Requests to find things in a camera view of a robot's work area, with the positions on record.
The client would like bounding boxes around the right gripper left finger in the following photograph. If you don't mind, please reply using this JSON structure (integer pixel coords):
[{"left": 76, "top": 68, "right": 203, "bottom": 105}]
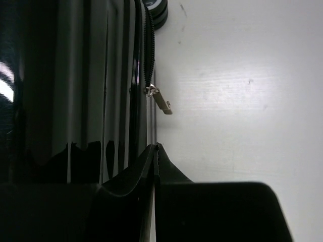
[{"left": 1, "top": 145, "right": 154, "bottom": 241}]

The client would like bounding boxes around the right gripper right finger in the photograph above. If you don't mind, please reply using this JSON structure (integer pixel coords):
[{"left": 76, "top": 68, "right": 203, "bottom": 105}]
[{"left": 153, "top": 144, "right": 292, "bottom": 241}]

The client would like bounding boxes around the black kids space suitcase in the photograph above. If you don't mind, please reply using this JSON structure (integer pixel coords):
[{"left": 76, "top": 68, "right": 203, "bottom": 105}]
[{"left": 1, "top": 1, "right": 172, "bottom": 184}]

